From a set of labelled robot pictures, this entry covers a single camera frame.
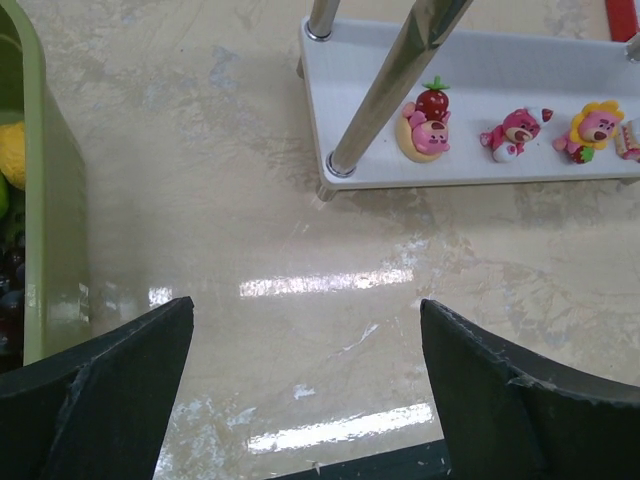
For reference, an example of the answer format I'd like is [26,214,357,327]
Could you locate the black table front frame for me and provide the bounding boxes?
[277,439,453,480]

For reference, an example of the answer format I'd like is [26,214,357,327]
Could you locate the olive green plastic bin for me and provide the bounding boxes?
[1,1,90,364]

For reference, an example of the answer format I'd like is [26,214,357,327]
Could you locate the pink bear sunflower toy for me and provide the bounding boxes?
[552,100,625,164]

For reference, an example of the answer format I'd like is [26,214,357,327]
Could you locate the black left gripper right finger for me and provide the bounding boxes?
[420,300,639,479]

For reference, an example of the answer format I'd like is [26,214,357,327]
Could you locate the white two-tier shelf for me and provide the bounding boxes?
[298,1,639,200]

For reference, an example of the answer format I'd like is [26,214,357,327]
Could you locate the dark purple grape bunch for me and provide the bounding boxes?
[1,230,26,356]

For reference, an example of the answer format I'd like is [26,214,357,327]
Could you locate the pink bear santa hat toy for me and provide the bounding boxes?
[480,107,554,163]

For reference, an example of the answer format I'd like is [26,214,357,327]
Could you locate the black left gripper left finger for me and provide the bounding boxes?
[1,297,194,479]

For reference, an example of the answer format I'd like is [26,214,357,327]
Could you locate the red box behind shelf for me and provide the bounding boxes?
[605,0,639,42]

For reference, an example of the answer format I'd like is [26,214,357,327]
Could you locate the small yellow fruit toy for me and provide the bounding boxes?
[0,121,26,191]

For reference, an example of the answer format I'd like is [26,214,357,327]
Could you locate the pink bear strawberry donut toy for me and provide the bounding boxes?
[395,75,451,163]

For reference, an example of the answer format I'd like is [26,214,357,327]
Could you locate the pink bear cake toy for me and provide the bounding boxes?
[615,118,640,162]

